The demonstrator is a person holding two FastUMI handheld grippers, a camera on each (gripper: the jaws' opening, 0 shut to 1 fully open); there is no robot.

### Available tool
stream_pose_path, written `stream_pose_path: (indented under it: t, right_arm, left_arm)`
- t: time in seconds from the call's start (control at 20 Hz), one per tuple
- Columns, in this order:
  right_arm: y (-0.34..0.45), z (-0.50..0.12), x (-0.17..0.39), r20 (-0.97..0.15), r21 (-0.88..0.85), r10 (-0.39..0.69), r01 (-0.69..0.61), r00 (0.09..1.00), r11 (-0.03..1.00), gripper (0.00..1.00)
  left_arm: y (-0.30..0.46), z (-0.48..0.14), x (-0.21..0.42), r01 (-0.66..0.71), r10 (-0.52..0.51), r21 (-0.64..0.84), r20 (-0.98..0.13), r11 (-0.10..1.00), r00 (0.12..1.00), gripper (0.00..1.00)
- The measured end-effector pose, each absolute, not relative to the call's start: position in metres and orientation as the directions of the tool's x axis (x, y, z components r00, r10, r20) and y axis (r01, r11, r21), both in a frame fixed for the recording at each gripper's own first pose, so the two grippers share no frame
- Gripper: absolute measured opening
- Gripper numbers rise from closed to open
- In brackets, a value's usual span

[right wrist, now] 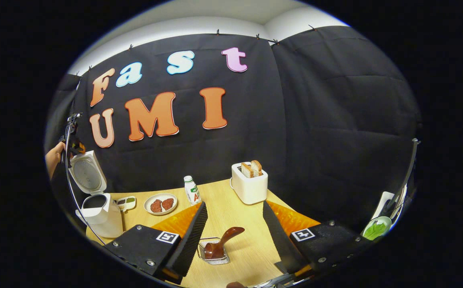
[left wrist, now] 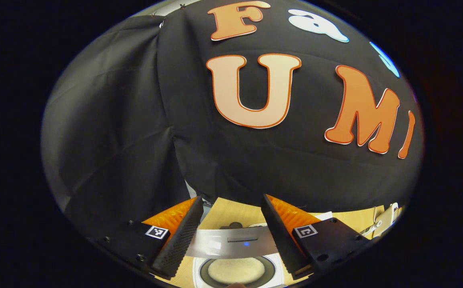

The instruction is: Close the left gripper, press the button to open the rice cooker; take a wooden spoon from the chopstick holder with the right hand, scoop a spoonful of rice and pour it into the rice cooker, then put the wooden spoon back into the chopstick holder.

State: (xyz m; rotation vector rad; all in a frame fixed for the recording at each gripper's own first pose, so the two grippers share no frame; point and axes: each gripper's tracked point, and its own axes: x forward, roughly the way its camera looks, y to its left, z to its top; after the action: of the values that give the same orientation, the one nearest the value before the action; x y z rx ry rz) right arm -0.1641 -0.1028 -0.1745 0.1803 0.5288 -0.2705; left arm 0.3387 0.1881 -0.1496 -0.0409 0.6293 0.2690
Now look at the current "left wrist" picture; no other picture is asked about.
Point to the white rice cooker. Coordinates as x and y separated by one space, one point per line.
231 244

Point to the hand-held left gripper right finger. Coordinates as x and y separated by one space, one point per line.
279 242

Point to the white toaster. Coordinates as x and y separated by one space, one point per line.
385 220

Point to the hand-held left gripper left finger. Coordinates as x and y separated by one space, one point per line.
183 242

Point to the black backdrop cloth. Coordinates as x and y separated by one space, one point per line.
175 120

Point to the white rice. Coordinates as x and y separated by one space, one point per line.
237 270

